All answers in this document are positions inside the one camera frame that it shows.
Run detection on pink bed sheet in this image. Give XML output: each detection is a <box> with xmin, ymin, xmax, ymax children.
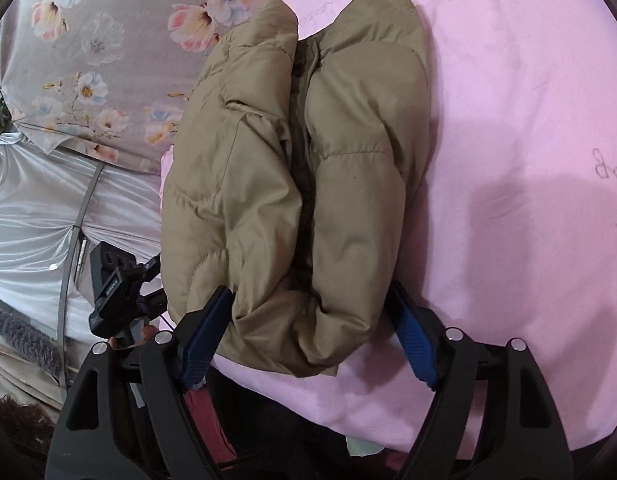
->
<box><xmin>158</xmin><ymin>0</ymin><xmax>617</xmax><ymax>463</ymax></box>

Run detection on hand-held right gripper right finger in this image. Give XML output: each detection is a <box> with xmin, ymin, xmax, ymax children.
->
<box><xmin>385</xmin><ymin>280</ymin><xmax>574</xmax><ymax>480</ymax></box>

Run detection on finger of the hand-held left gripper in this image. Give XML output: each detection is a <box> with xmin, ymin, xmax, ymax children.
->
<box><xmin>134</xmin><ymin>254</ymin><xmax>163</xmax><ymax>286</ymax></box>
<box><xmin>138</xmin><ymin>289</ymin><xmax>168</xmax><ymax>322</ymax></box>

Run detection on brown furry cloth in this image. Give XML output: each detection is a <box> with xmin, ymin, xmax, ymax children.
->
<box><xmin>0</xmin><ymin>392</ymin><xmax>55</xmax><ymax>463</ymax></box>

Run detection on grey strap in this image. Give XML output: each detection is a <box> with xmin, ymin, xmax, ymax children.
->
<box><xmin>57</xmin><ymin>162</ymin><xmax>107</xmax><ymax>386</ymax></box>

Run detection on grey fuzzy cloth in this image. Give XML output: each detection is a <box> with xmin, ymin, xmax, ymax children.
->
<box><xmin>0</xmin><ymin>307</ymin><xmax>64</xmax><ymax>386</ymax></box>

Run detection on grey floral bed sheet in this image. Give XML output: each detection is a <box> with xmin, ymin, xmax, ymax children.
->
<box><xmin>0</xmin><ymin>0</ymin><xmax>284</xmax><ymax>176</ymax></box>

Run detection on person's left hand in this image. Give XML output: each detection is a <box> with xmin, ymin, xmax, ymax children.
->
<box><xmin>107</xmin><ymin>325</ymin><xmax>160</xmax><ymax>352</ymax></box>

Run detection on khaki quilted puffer jacket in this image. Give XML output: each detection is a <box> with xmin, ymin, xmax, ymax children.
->
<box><xmin>160</xmin><ymin>0</ymin><xmax>431</xmax><ymax>377</ymax></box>

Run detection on white satin cloth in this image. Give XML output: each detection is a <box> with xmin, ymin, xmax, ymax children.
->
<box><xmin>0</xmin><ymin>135</ymin><xmax>174</xmax><ymax>341</ymax></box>

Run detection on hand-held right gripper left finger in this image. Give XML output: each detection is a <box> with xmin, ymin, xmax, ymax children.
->
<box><xmin>45</xmin><ymin>285</ymin><xmax>235</xmax><ymax>480</ymax></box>

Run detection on person's red clothing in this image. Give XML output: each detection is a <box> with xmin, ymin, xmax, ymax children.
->
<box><xmin>183</xmin><ymin>385</ymin><xmax>239</xmax><ymax>467</ymax></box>

